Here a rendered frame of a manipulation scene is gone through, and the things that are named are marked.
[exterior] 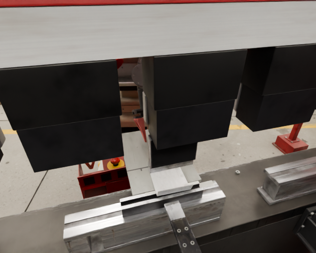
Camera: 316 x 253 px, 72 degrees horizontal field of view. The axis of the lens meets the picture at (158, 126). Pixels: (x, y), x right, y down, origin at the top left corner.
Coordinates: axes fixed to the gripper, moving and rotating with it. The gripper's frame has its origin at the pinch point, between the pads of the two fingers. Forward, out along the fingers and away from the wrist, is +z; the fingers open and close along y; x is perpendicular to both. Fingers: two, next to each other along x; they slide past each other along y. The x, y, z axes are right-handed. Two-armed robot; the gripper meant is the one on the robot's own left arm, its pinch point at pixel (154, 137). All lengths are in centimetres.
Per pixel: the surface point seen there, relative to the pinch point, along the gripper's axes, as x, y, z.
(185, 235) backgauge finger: -23.9, -1.5, 17.2
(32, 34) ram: -36.0, -19.7, -18.3
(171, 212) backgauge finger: -18.9, -2.6, 14.3
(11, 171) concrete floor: 158, -102, 28
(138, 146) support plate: 2.9, -4.6, 2.3
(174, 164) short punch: -18.5, -0.2, 4.3
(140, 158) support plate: -1.9, -5.4, 5.1
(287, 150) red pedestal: 113, 155, 49
